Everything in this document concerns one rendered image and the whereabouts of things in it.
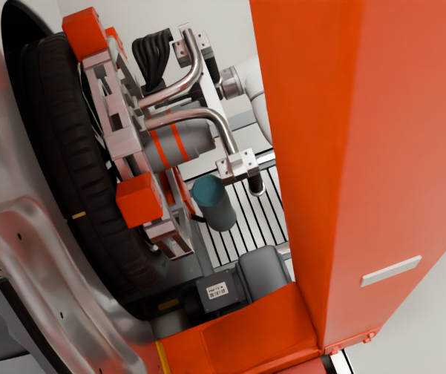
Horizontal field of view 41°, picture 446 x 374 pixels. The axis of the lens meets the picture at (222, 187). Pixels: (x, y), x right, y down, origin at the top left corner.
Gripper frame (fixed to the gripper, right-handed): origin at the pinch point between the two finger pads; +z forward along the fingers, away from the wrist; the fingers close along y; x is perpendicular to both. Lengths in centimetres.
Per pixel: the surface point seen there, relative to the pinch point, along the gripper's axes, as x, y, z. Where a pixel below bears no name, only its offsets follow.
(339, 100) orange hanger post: 149, 36, -20
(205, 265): -9, -60, 5
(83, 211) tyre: 63, 3, 16
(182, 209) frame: 22.4, -22.9, 1.7
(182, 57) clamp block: 26.6, 17.2, -13.2
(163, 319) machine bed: -6, -73, 26
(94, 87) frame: 47, 22, 6
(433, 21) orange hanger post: 152, 39, -23
